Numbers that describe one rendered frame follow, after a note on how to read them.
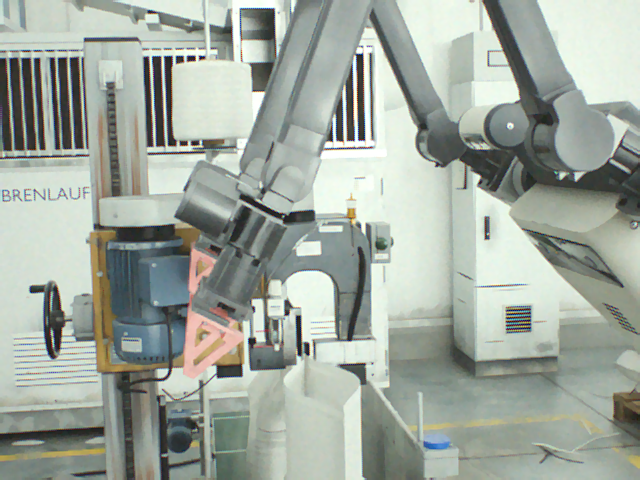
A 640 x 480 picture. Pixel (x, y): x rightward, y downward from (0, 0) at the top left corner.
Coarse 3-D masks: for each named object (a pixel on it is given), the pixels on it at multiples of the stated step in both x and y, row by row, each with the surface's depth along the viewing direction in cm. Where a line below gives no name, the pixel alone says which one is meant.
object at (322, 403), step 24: (312, 360) 196; (288, 384) 185; (312, 384) 197; (336, 384) 189; (288, 408) 174; (312, 408) 166; (336, 408) 190; (360, 408) 175; (288, 432) 176; (312, 432) 167; (336, 432) 159; (360, 432) 174; (288, 456) 177; (312, 456) 167; (336, 456) 160; (360, 456) 174
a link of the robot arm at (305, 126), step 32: (352, 0) 104; (320, 32) 104; (352, 32) 105; (320, 64) 105; (352, 64) 107; (320, 96) 105; (288, 128) 104; (320, 128) 105; (288, 160) 104; (320, 160) 105
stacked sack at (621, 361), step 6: (624, 354) 474; (630, 354) 468; (636, 354) 465; (618, 360) 477; (624, 360) 470; (630, 360) 466; (636, 360) 461; (618, 366) 475; (624, 366) 467; (630, 366) 463; (636, 366) 459; (624, 372) 469; (630, 372) 463; (636, 372) 454; (636, 378) 458
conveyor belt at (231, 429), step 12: (216, 420) 374; (228, 420) 374; (240, 420) 374; (216, 432) 359; (228, 432) 358; (240, 432) 358; (216, 444) 345; (228, 444) 344; (240, 444) 344; (216, 456) 331; (228, 456) 331; (240, 456) 331; (216, 468) 319; (228, 468) 319; (240, 468) 318
